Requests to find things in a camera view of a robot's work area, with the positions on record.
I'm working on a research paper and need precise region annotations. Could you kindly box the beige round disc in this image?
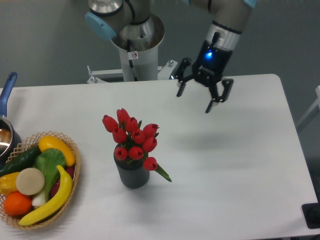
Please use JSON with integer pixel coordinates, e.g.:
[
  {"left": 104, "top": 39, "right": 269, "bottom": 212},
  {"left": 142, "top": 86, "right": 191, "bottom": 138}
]
[{"left": 15, "top": 167, "right": 45, "bottom": 196}]

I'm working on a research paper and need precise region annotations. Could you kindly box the woven wicker basket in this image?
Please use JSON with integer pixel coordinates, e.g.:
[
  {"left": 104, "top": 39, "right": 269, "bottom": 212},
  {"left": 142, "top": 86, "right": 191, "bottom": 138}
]
[{"left": 0, "top": 131, "right": 81, "bottom": 231}]

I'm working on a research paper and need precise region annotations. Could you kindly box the white furniture part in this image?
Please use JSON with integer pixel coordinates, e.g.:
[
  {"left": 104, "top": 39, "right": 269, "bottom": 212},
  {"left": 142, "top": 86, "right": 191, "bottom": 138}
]
[{"left": 296, "top": 85, "right": 320, "bottom": 132}]

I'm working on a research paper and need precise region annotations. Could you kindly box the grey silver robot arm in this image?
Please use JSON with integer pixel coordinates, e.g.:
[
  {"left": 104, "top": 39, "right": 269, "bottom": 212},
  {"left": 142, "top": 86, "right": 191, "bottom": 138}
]
[{"left": 85, "top": 0, "right": 257, "bottom": 107}]

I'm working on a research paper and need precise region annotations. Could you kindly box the black device at table edge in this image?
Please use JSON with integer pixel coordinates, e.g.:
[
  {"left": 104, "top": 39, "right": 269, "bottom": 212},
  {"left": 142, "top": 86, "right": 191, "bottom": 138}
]
[{"left": 301, "top": 202, "right": 320, "bottom": 229}]

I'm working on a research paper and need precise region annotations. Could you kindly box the red tulip bouquet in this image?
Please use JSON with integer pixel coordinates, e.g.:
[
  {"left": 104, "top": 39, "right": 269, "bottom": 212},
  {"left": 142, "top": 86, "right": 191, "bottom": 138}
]
[{"left": 102, "top": 108, "right": 172, "bottom": 183}]

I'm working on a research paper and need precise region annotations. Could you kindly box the yellow banana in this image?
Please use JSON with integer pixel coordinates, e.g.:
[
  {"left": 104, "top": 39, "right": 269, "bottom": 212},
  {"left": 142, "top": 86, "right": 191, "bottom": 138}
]
[{"left": 18, "top": 165, "right": 73, "bottom": 227}]

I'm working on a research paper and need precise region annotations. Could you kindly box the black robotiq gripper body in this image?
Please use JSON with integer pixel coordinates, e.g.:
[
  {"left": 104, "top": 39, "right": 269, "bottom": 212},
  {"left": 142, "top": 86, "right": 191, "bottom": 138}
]
[{"left": 191, "top": 40, "right": 233, "bottom": 87}]

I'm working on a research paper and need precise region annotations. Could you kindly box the green bok choy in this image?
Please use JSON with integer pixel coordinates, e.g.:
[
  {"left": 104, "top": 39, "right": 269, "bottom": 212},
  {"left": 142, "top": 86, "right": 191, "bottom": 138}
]
[{"left": 32, "top": 148, "right": 66, "bottom": 208}]

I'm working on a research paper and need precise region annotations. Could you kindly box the blue handled saucepan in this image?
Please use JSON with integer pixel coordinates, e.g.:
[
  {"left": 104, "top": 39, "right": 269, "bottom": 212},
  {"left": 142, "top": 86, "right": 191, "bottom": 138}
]
[{"left": 0, "top": 72, "right": 22, "bottom": 170}]

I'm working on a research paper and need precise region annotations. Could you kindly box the dark grey ribbed vase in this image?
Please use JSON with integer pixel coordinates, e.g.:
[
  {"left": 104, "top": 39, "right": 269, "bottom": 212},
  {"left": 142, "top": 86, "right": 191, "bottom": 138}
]
[{"left": 113, "top": 153, "right": 150, "bottom": 189}]

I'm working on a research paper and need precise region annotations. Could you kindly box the purple red vegetable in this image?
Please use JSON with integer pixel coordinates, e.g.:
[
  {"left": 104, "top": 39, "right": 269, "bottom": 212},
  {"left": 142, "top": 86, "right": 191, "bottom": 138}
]
[{"left": 50, "top": 166, "right": 75, "bottom": 199}]

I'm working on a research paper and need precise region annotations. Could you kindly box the yellow bell pepper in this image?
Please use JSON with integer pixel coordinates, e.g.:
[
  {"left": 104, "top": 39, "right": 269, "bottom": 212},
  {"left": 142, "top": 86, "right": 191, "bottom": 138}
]
[{"left": 0, "top": 172, "right": 20, "bottom": 196}]

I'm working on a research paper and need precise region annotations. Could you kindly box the dark green cucumber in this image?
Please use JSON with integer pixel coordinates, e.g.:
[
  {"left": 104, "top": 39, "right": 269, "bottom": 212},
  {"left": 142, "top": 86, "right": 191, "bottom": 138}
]
[{"left": 0, "top": 145, "right": 41, "bottom": 177}]

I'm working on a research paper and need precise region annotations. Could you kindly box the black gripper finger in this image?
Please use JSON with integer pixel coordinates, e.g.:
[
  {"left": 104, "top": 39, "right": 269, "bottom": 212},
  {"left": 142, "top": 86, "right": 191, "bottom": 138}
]
[
  {"left": 174, "top": 57, "right": 194, "bottom": 97},
  {"left": 205, "top": 78, "right": 234, "bottom": 113}
]

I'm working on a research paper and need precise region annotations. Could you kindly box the orange fruit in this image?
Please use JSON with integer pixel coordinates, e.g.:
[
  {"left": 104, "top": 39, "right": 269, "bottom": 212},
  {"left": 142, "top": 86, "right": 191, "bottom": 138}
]
[{"left": 3, "top": 191, "right": 32, "bottom": 216}]

